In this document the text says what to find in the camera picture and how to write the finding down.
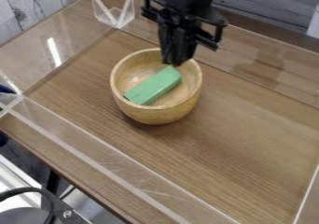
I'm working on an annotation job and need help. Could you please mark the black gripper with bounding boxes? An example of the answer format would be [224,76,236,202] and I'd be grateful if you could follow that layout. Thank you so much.
[140,0,228,66]

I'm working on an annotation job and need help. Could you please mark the green rectangular block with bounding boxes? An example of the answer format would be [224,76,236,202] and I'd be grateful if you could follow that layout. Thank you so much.
[122,66,181,105]

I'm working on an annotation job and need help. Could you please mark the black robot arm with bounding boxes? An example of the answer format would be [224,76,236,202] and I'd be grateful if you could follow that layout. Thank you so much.
[140,0,228,66]

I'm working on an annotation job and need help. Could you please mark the brown wooden bowl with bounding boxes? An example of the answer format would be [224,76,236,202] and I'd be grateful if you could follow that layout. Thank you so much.
[109,48,202,125]

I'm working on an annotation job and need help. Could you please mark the blue object at left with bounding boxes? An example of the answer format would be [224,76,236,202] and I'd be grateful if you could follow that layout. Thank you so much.
[0,84,15,94]

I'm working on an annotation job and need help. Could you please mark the black table leg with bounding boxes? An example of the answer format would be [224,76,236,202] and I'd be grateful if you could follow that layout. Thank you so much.
[46,171,61,194]

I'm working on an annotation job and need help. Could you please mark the clear acrylic corner bracket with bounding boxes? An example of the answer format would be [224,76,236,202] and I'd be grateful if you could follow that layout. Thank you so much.
[90,0,136,29]

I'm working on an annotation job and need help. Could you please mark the clear acrylic tray wall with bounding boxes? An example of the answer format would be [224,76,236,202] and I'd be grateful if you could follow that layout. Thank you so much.
[0,0,319,224]

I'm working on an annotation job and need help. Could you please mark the black metal bracket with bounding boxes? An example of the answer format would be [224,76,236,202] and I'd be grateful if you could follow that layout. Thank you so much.
[39,189,91,224]

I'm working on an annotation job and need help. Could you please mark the black cable loop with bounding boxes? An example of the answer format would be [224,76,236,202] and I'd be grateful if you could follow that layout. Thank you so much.
[0,187,55,224]

